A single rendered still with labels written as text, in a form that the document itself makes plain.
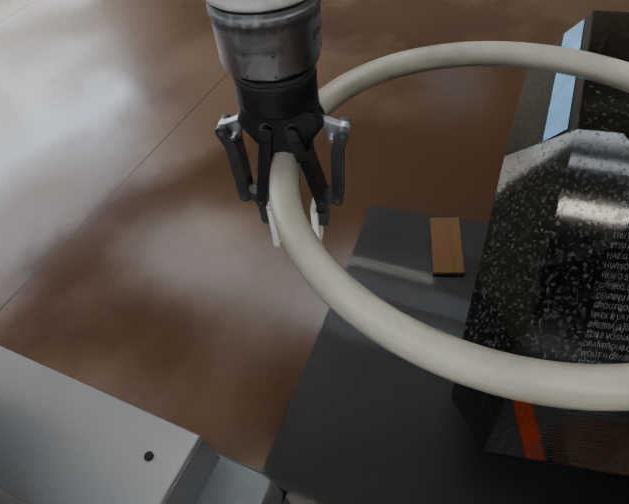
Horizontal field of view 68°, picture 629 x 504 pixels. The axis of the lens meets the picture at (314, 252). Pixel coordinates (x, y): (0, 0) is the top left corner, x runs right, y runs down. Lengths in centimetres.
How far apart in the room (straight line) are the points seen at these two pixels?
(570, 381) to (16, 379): 54
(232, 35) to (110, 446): 38
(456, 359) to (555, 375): 6
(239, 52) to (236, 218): 154
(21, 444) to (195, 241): 140
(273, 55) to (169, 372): 130
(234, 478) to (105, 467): 12
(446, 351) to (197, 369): 127
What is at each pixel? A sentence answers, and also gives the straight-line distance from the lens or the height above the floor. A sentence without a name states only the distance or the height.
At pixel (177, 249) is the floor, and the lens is 189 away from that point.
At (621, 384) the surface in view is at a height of 98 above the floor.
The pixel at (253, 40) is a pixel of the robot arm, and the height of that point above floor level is 113.
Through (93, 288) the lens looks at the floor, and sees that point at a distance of 194.
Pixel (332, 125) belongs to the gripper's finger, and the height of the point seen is 103.
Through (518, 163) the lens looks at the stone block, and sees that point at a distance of 79.
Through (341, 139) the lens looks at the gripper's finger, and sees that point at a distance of 46.
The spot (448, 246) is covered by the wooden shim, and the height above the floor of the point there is 3.
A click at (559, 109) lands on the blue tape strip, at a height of 84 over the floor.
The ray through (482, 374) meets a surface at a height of 99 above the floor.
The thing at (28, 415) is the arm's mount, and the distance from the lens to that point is 58.
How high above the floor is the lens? 129
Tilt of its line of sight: 49 degrees down
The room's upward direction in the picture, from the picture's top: 13 degrees counter-clockwise
